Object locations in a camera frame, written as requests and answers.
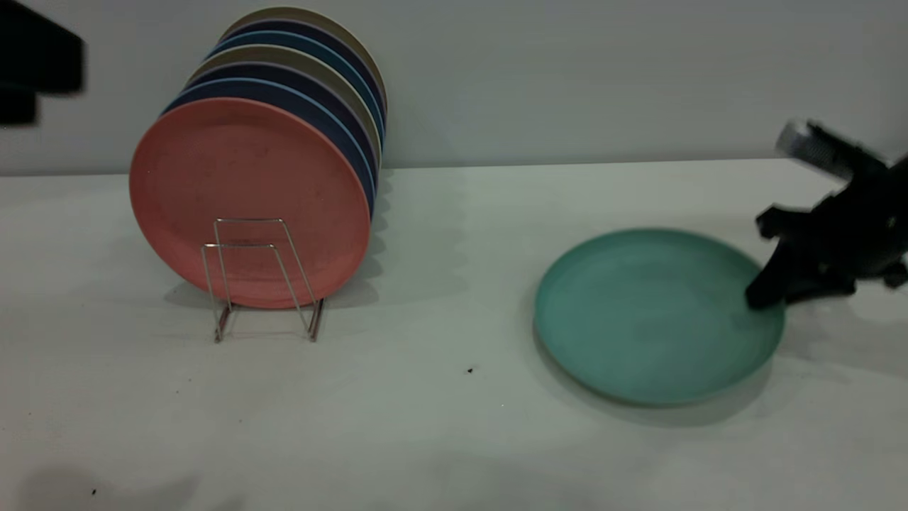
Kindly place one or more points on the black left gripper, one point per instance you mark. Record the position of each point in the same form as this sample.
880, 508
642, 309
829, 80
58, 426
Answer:
35, 46

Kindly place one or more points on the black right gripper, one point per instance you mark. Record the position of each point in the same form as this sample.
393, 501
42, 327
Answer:
855, 227

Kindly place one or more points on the green round plate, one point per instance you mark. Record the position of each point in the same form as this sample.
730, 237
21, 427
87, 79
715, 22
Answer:
638, 316

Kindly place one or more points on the pink round plate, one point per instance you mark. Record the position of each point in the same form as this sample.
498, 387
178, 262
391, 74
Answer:
241, 170

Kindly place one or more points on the beige round plate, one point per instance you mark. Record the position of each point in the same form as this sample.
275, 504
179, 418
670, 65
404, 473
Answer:
298, 13
284, 54

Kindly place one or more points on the teal blue round plate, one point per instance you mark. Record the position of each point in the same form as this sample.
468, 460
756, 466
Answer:
312, 42

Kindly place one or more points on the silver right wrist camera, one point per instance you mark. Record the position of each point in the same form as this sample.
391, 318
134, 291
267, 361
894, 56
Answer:
816, 147

